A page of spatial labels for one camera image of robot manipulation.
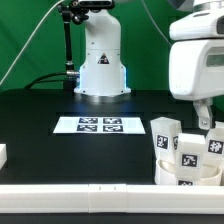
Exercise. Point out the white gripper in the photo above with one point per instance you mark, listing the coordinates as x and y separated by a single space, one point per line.
196 71

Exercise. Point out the white round stool seat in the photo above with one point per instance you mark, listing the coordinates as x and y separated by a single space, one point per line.
165 175

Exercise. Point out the paper sheet with fiducial tags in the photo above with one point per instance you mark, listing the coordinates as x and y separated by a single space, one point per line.
99 125

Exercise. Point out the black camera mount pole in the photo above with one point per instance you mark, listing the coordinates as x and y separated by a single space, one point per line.
72 12

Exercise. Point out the white U-shaped obstacle wall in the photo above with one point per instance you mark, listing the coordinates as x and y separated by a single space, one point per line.
109 198

